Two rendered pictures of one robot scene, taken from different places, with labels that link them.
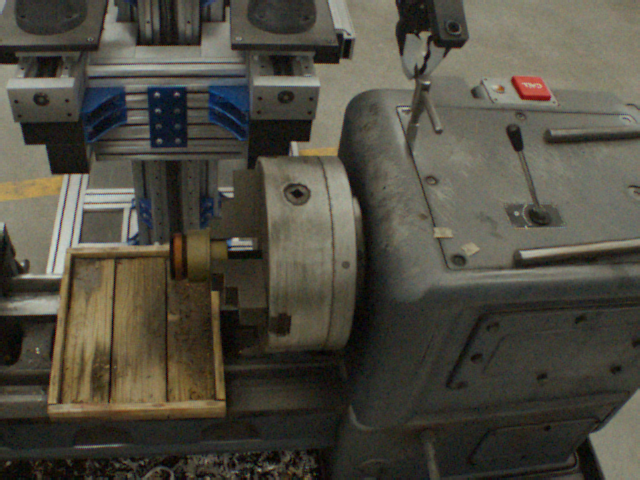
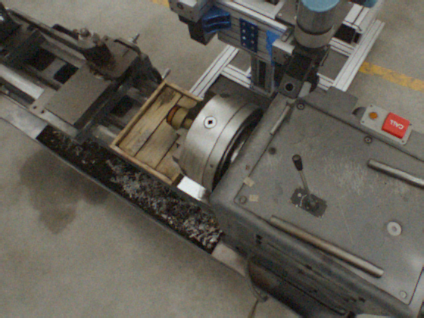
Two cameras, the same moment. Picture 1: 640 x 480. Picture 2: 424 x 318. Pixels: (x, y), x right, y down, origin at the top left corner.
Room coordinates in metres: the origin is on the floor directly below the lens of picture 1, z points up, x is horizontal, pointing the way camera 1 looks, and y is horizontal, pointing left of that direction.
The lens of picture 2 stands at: (0.50, -0.38, 2.12)
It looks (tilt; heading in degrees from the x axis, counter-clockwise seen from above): 64 degrees down; 47
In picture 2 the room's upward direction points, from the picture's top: 2 degrees counter-clockwise
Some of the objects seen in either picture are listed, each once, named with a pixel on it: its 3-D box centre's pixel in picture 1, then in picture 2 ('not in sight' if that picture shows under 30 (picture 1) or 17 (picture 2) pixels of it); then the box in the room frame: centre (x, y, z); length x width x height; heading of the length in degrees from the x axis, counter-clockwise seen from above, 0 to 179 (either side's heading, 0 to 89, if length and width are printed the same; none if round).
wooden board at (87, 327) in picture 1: (138, 327); (169, 129); (0.69, 0.29, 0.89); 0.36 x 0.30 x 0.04; 14
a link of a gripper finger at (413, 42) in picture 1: (405, 48); not in sight; (0.94, -0.09, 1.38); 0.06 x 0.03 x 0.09; 14
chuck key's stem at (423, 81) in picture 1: (417, 108); (288, 110); (0.88, -0.13, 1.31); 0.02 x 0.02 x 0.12; 14
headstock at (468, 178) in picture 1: (511, 246); (333, 199); (0.87, -0.35, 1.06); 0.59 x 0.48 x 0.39; 104
